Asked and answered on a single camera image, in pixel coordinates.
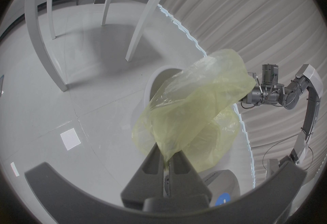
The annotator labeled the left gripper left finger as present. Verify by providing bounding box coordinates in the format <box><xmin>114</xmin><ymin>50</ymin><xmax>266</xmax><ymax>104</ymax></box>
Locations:
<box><xmin>121</xmin><ymin>142</ymin><xmax>164</xmax><ymax>210</ymax></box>

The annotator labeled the white chair with grey seat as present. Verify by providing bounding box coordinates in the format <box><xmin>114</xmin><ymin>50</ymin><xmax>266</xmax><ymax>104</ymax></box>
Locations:
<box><xmin>24</xmin><ymin>0</ymin><xmax>183</xmax><ymax>92</ymax></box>

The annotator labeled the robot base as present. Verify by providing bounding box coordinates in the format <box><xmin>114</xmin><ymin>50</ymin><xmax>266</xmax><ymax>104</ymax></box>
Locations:
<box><xmin>164</xmin><ymin>169</ymin><xmax>241</xmax><ymax>206</ymax></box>

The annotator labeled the black cable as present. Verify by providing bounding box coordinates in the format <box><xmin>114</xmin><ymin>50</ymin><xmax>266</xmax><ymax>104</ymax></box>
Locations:
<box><xmin>263</xmin><ymin>136</ymin><xmax>314</xmax><ymax>168</ymax></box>

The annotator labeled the white curtain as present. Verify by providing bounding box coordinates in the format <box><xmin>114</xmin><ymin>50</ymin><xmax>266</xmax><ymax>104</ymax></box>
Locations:
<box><xmin>161</xmin><ymin>0</ymin><xmax>325</xmax><ymax>183</ymax></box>

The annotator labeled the white trash bin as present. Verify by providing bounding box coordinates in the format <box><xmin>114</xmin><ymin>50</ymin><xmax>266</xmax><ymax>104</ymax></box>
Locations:
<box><xmin>144</xmin><ymin>65</ymin><xmax>185</xmax><ymax>116</ymax></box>

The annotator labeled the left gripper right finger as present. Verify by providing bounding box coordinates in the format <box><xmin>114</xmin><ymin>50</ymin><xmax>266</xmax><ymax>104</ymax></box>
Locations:
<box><xmin>169</xmin><ymin>150</ymin><xmax>213</xmax><ymax>207</ymax></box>

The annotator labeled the yellow plastic bag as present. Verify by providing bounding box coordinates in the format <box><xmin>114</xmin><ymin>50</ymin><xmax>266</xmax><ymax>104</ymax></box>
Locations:
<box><xmin>131</xmin><ymin>49</ymin><xmax>256</xmax><ymax>173</ymax></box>

